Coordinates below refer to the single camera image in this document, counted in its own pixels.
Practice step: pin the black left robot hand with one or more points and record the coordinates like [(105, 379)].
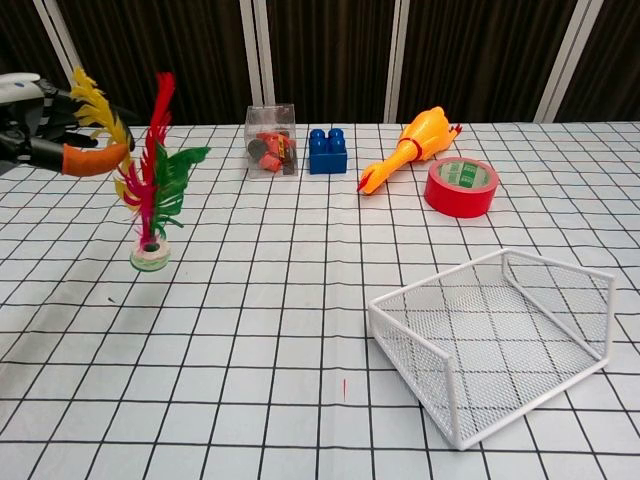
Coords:
[(40, 145)]

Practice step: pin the colourful feather shuttlecock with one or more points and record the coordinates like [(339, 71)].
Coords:
[(150, 190)]

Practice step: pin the clear plastic box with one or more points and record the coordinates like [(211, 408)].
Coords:
[(270, 141)]

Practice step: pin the orange toy parts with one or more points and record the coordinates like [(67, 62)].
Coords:
[(272, 150)]

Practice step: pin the white checkered tablecloth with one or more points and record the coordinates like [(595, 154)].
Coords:
[(150, 390)]

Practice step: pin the blue toy building block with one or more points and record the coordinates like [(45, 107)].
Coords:
[(327, 156)]

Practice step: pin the yellow rubber chicken toy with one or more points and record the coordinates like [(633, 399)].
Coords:
[(411, 147)]

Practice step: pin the red tape roll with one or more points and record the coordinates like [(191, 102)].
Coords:
[(460, 192)]

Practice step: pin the white partition frame post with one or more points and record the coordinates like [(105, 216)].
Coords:
[(398, 60), (562, 60), (70, 55), (257, 55)]

